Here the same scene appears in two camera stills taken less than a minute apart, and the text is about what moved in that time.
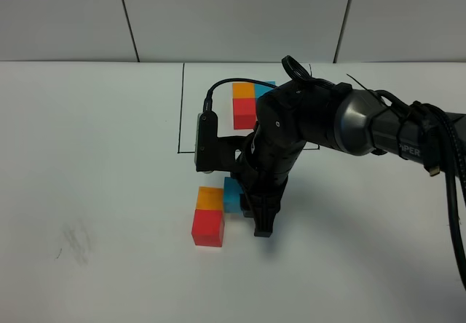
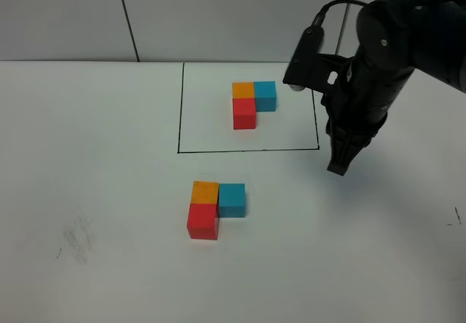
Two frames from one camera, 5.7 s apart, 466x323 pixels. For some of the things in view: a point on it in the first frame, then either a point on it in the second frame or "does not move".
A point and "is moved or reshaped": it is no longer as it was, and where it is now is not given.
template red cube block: x=244 y=113 does not move
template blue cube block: x=261 y=89 does not move
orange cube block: x=210 y=198 is moved or reshaped
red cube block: x=208 y=227 is moved or reshaped
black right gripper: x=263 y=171 -> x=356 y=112
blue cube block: x=232 y=190 is moved or reshaped
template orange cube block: x=243 y=90 does not move
